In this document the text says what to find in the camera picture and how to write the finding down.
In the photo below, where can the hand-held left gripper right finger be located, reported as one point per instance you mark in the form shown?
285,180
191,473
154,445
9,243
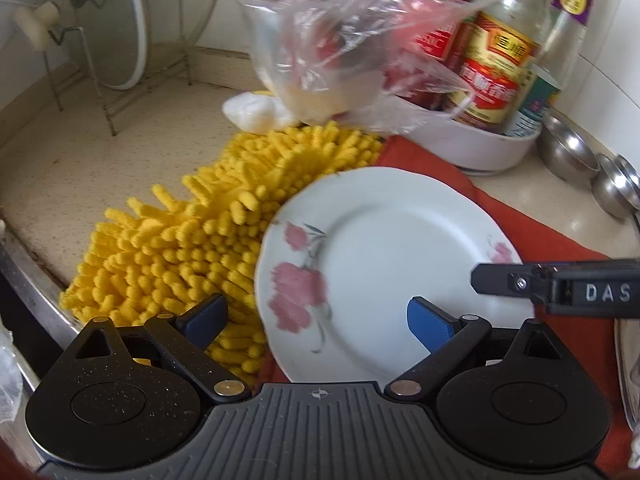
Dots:
430,322

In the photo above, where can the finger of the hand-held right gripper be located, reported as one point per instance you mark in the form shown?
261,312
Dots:
505,280

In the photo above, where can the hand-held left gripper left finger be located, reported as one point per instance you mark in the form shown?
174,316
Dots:
206,317

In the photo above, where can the white floral plate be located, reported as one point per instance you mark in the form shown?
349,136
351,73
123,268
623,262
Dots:
390,260

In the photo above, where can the large steel bowl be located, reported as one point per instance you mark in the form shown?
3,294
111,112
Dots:
565,152

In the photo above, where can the red cloth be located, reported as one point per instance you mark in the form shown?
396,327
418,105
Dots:
540,230

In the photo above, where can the yellow chenille cloth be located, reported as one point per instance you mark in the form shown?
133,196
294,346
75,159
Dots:
200,230

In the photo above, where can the small steel bowl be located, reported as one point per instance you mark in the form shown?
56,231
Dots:
610,190
632,175

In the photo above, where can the white round tray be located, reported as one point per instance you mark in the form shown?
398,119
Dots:
480,152

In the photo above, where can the teal label jar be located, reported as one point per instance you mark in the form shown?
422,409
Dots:
537,105

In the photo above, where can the steel sink rim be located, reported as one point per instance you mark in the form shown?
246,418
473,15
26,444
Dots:
30,285

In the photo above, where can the red label sauce bottle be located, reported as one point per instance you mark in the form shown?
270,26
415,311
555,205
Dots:
495,75

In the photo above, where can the crumpled clear plastic bag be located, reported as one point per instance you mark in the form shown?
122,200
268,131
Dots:
9,380

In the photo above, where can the small white plastic bag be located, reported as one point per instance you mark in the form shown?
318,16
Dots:
252,110

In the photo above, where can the red can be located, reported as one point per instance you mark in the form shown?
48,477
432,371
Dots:
452,45

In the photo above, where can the white rimmed glass pot lid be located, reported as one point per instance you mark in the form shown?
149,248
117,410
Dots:
100,30

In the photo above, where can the metal rimmed glass pot lid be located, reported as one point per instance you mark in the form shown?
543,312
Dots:
200,5

